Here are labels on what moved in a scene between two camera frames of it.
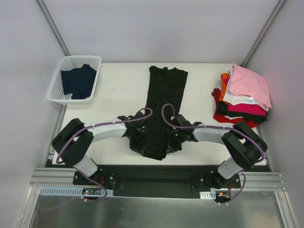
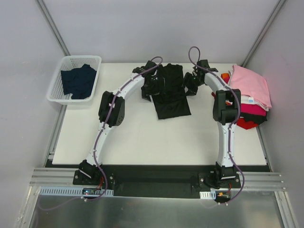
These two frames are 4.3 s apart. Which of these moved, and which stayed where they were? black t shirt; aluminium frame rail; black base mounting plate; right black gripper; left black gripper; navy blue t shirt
Moved: left black gripper; right black gripper; black t shirt
Stayed: navy blue t shirt; aluminium frame rail; black base mounting plate
